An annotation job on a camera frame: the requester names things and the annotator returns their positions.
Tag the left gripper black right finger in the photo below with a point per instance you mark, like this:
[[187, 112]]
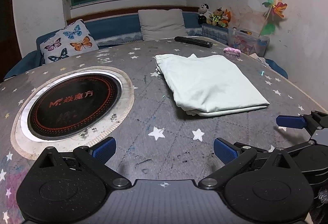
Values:
[[225, 151]]

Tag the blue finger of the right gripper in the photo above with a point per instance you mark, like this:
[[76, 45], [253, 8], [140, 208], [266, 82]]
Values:
[[295, 122]]

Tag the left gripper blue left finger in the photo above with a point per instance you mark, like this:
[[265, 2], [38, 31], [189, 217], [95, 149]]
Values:
[[104, 150]]

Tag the pale green t-shirt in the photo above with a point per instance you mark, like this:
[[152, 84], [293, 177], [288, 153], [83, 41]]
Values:
[[209, 86]]

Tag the round induction cooktop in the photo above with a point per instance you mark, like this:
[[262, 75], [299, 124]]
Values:
[[64, 109]]

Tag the clear plastic toy box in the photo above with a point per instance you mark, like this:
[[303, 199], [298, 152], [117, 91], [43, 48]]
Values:
[[248, 42]]

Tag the pink wrapped packet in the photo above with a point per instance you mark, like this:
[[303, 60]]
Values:
[[232, 51]]

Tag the black remote control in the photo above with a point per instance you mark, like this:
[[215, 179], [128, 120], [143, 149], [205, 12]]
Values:
[[193, 41]]

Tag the colourful paper pinwheel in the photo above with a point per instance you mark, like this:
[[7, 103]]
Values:
[[275, 9]]

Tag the butterfly print cushion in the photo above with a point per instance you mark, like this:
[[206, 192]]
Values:
[[74, 39]]

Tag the blue bench sofa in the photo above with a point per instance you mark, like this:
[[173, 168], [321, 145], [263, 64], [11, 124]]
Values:
[[117, 31]]

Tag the orange fox plush toy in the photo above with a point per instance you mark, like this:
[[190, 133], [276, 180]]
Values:
[[226, 17]]

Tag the brown bear plush toy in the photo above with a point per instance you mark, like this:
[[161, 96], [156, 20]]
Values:
[[215, 17]]

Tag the beige cushion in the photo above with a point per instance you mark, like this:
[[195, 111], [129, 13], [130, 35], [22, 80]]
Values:
[[161, 24]]

